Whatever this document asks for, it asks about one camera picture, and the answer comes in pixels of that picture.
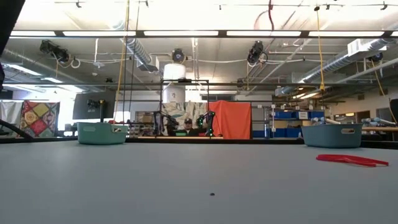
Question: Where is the red rubber band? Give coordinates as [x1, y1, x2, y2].
[315, 154, 389, 168]

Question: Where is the grey patterned cloth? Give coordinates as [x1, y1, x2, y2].
[161, 101, 208, 137]

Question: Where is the person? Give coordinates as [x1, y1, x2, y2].
[176, 117, 200, 137]

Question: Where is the white cylindrical container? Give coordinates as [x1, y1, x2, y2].
[162, 86, 187, 104]

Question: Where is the orange hanging cloth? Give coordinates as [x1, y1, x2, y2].
[207, 100, 252, 140]

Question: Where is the white cylindrical lamp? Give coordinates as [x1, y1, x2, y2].
[162, 63, 187, 80]

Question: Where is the shelf with small items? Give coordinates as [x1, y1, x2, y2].
[129, 111, 161, 138]

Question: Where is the black round ceiling device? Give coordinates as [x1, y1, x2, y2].
[171, 48, 187, 63]

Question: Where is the blue storage bin row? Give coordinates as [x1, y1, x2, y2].
[251, 127, 304, 139]
[273, 110, 326, 120]

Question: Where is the green plastic basket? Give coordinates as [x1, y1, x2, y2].
[76, 122, 129, 146]

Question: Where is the black monitor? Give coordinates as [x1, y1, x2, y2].
[72, 91, 116, 121]

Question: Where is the blue plastic basket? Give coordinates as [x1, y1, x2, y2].
[301, 123, 364, 149]

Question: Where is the colourful patchwork quilt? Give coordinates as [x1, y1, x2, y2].
[20, 100, 60, 138]

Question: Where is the white ceiling unit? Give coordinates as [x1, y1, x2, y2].
[347, 38, 388, 57]

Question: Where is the wooden background table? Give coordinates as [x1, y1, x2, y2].
[362, 126, 398, 133]

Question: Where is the white hanging cloth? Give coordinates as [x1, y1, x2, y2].
[0, 101, 24, 127]

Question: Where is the black chair back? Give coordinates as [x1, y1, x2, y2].
[389, 98, 398, 124]

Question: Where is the black metal rack frame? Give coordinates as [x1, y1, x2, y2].
[159, 79, 211, 138]

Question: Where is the black metal table frame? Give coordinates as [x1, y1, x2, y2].
[0, 136, 398, 149]

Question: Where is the black ceiling camera device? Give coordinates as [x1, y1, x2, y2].
[39, 39, 71, 64]
[247, 40, 269, 65]

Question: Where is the black overhead frame beam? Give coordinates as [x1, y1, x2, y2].
[0, 29, 398, 40]

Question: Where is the long silver ventilation duct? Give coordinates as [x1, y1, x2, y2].
[298, 37, 398, 84]

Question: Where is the black cable conduit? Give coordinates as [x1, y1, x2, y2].
[0, 119, 35, 141]

